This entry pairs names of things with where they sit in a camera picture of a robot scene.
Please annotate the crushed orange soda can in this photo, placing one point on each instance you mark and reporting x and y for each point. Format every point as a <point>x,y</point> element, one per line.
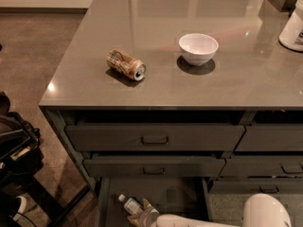
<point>126,65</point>

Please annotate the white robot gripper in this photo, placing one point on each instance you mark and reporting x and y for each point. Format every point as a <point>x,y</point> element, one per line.
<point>151,217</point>

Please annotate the grey drawer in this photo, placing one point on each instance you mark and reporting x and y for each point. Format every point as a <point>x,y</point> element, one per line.
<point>180,164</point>
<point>263,166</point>
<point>154,136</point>
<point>271,137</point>
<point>253,186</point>

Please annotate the blue plastic water bottle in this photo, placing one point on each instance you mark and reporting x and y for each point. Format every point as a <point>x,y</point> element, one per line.
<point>131,206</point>

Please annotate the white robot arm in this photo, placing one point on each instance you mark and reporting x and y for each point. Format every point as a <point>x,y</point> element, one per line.
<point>259,210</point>

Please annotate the white ceramic bowl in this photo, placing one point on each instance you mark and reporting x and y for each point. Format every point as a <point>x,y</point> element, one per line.
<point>197,48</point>

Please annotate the grey counter cabinet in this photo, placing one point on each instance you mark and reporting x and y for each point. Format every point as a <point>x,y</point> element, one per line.
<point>252,79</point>

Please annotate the top right grey drawer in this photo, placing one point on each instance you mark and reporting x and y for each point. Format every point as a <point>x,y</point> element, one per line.
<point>271,137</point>

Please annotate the middle right grey drawer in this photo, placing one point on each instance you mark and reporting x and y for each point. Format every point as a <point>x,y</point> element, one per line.
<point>263,166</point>

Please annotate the middle left grey drawer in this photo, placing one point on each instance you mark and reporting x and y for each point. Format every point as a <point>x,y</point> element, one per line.
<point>180,164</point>

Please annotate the white wipes canister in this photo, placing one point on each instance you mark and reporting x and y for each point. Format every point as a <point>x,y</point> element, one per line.
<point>292,34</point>

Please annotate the bottom right grey drawer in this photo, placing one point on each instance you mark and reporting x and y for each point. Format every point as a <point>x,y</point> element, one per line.
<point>253,186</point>

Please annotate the open bottom left drawer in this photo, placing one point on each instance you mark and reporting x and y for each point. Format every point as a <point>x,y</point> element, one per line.
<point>185,197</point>

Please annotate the top left grey drawer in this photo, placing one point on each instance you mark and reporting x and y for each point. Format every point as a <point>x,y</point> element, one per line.
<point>154,136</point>

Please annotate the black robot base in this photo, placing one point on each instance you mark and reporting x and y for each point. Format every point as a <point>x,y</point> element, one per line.
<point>20,156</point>

